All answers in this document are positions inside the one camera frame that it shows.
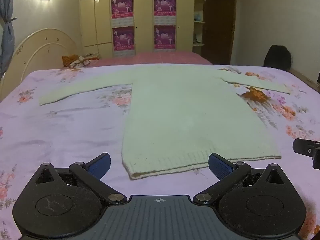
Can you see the cream wardrobe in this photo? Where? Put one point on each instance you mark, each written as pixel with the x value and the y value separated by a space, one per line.
pixel 142 5

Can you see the floral lilac bed sheet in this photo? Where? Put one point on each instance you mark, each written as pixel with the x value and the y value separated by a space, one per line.
pixel 62 130

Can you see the patterned brown white cushion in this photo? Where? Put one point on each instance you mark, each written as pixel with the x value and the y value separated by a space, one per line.
pixel 80 63

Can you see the orange pillow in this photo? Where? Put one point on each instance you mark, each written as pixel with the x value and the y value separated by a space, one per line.
pixel 68 59

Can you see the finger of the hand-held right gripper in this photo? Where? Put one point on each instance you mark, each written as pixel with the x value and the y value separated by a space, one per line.
pixel 303 148

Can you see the pink wall poster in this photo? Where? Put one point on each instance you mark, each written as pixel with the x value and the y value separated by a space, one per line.
pixel 122 6
pixel 165 5
pixel 123 38
pixel 165 37

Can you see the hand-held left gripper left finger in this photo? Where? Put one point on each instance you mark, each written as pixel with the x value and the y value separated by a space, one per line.
pixel 100 165

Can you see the blue curtain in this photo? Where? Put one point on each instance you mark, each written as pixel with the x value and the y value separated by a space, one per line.
pixel 6 30

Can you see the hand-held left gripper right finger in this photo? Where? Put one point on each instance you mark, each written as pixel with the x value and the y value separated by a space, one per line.
pixel 220 165

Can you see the pale knit sweater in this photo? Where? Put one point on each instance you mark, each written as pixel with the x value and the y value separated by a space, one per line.
pixel 187 117

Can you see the blue shelf ornament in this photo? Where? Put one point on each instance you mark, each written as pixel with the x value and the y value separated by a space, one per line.
pixel 197 17

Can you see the cream corner shelf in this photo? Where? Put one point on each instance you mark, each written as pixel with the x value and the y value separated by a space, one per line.
pixel 198 30

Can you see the dark wooden door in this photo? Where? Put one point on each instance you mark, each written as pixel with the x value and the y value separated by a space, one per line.
pixel 218 25

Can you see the black chair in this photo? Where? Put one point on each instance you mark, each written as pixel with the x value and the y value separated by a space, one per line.
pixel 277 57

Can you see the cream curved headboard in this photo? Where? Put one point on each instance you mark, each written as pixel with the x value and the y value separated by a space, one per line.
pixel 37 52

